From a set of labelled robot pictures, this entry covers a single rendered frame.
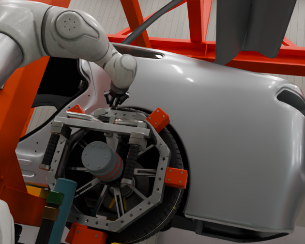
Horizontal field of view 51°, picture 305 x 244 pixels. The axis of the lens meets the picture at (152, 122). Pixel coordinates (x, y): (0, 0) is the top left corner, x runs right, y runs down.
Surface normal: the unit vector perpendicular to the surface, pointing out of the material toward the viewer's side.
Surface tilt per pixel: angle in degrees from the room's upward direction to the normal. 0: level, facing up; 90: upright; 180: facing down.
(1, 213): 60
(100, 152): 90
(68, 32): 106
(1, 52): 74
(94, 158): 90
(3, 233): 70
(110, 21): 90
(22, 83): 90
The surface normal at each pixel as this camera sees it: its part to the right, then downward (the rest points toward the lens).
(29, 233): -0.15, -0.38
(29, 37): 0.80, 0.14
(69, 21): 0.05, 0.00
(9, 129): 0.97, 0.12
